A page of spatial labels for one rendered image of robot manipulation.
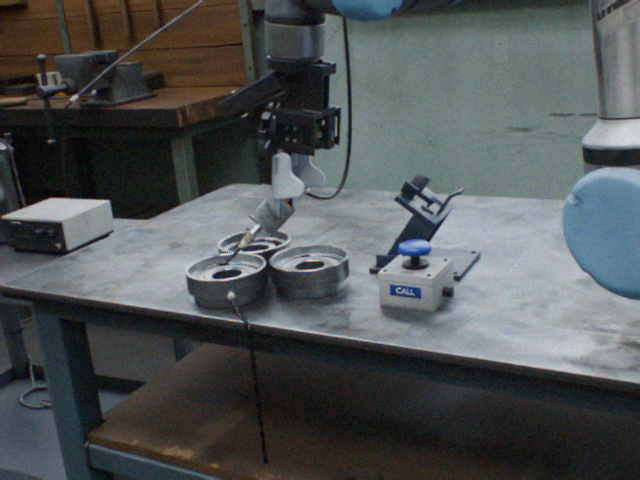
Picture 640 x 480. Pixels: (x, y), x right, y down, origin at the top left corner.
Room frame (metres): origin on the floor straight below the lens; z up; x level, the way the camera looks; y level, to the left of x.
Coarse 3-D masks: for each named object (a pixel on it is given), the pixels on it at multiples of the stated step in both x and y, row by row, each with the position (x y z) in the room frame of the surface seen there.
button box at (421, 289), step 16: (400, 256) 0.95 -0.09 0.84; (384, 272) 0.90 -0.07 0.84; (400, 272) 0.89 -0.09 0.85; (416, 272) 0.89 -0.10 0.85; (432, 272) 0.88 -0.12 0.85; (448, 272) 0.91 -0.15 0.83; (384, 288) 0.89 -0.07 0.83; (400, 288) 0.88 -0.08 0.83; (416, 288) 0.87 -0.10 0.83; (432, 288) 0.86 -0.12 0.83; (448, 288) 0.89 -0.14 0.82; (384, 304) 0.89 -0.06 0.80; (400, 304) 0.88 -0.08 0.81; (416, 304) 0.87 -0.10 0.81; (432, 304) 0.86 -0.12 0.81
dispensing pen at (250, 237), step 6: (306, 192) 1.06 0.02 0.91; (264, 198) 1.06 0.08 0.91; (288, 198) 1.06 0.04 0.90; (258, 228) 1.04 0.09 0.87; (252, 234) 1.04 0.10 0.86; (258, 234) 1.04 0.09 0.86; (246, 240) 1.03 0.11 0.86; (252, 240) 1.04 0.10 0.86; (240, 246) 1.03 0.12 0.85; (246, 246) 1.03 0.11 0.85; (234, 252) 1.03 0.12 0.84; (228, 258) 1.03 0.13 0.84
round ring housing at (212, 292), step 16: (224, 256) 1.03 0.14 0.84; (240, 256) 1.03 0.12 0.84; (256, 256) 1.01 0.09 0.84; (192, 272) 1.00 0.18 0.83; (224, 272) 1.00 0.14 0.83; (240, 272) 0.99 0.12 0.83; (256, 272) 0.95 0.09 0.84; (192, 288) 0.95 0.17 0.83; (208, 288) 0.93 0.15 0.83; (224, 288) 0.93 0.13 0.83; (240, 288) 0.93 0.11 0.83; (256, 288) 0.95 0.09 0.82; (208, 304) 0.94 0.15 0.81; (224, 304) 0.94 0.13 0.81; (240, 304) 0.94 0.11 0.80
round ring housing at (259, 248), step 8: (248, 232) 1.13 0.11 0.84; (264, 232) 1.13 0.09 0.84; (280, 232) 1.11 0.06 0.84; (224, 240) 1.10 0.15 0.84; (232, 240) 1.12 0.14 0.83; (240, 240) 1.12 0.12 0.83; (280, 240) 1.11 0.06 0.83; (288, 240) 1.07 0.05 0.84; (224, 248) 1.09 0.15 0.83; (248, 248) 1.10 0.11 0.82; (256, 248) 1.10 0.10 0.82; (264, 248) 1.10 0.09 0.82; (272, 248) 1.04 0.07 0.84; (280, 248) 1.04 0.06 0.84; (264, 256) 1.03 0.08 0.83
